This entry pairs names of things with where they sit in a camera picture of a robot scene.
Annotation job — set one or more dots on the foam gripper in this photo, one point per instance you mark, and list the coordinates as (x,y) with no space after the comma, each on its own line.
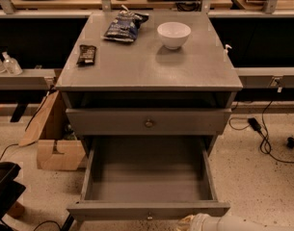
(200,222)

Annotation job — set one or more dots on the grey drawer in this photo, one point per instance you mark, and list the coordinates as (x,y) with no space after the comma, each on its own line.
(151,121)
(147,178)

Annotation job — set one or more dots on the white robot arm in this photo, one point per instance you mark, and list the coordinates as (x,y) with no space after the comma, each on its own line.
(205,222)

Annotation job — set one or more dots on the grey top drawer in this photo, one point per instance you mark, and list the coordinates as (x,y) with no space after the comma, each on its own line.
(151,121)

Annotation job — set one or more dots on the grey wooden drawer cabinet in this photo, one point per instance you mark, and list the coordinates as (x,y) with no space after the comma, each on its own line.
(145,74)

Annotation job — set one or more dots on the black chair caster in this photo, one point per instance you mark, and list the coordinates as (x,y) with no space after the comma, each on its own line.
(290,142)

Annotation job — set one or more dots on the brown cardboard box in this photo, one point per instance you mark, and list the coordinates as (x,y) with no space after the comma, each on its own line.
(49,130)

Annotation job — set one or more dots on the small white pump bottle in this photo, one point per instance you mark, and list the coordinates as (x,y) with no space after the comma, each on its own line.
(226,50)

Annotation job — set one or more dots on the white ceramic bowl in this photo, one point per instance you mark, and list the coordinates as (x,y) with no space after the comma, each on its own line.
(173,34)

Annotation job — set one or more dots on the dark snack bar wrapper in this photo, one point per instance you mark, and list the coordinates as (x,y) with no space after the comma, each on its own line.
(86,55)

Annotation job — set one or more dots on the blue chip bag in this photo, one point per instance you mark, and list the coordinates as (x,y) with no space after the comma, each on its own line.
(125,26)

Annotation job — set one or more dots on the clear sanitizer bottle right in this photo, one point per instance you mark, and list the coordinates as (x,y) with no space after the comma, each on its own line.
(11,64)

